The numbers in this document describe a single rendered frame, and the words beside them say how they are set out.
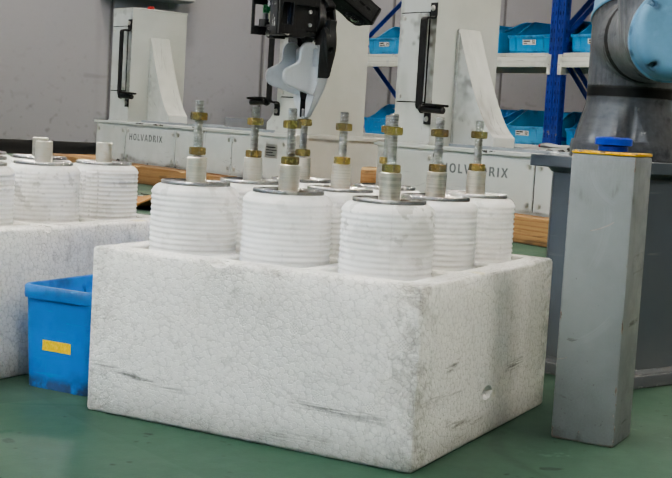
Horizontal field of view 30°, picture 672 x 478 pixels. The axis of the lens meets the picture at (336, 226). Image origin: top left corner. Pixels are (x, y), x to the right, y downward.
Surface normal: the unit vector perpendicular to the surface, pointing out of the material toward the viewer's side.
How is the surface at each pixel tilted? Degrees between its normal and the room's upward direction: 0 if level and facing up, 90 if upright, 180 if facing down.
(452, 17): 90
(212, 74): 90
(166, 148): 90
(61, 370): 92
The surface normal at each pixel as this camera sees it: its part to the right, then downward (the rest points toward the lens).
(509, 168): -0.79, 0.00
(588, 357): -0.47, 0.04
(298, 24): 0.54, 0.11
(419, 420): 0.88, 0.09
